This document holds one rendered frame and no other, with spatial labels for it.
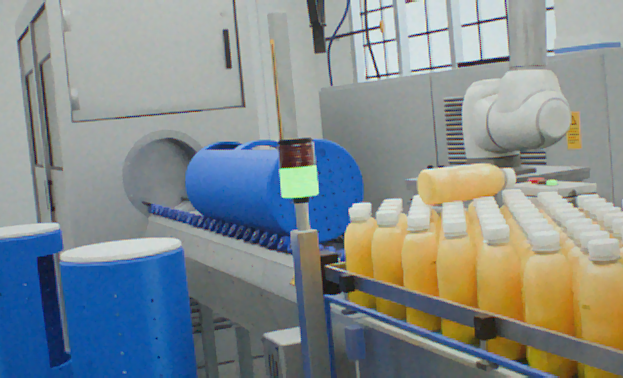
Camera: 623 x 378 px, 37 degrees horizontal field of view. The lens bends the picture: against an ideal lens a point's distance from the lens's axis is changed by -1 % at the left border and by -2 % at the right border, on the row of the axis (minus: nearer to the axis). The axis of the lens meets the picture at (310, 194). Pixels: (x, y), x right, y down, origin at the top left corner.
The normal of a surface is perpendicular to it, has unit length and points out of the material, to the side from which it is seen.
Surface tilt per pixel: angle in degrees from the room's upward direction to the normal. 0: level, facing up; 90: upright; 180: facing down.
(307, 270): 90
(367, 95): 90
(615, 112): 90
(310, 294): 90
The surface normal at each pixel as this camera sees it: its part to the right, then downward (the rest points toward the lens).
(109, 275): -0.04, 0.09
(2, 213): 0.48, 0.03
